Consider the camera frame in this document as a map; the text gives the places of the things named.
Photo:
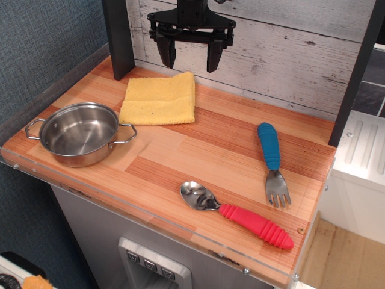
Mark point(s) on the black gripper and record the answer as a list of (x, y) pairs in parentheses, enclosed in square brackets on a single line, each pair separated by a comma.
[(191, 21)]

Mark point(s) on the red handled metal spoon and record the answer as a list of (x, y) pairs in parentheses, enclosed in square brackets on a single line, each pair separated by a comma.
[(200, 198)]

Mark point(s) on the yellow folded cloth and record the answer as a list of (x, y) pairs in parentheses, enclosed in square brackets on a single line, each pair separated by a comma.
[(159, 101)]

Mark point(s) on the stainless steel pot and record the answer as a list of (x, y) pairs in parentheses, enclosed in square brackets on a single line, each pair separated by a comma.
[(79, 135)]

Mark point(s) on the silver dispenser button panel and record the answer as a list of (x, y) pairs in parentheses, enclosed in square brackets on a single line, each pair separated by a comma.
[(146, 268)]

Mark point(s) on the grey toy cabinet front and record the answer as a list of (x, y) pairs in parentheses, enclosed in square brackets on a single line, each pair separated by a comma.
[(98, 230)]

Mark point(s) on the white toy sink unit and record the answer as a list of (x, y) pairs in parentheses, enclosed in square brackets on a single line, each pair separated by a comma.
[(353, 198)]

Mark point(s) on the orange object bottom left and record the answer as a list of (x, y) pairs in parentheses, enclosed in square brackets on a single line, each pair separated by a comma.
[(36, 282)]

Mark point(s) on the dark left vertical post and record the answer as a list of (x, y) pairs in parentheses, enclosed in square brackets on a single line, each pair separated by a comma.
[(119, 37)]

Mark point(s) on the dark vertical post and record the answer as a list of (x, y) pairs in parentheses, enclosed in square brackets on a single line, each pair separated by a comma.
[(119, 37), (362, 60)]

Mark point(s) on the blue handled metal fork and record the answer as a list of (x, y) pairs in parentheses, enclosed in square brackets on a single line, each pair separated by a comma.
[(275, 186)]

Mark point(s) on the dark right vertical post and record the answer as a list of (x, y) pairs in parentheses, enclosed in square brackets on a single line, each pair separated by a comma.
[(362, 60)]

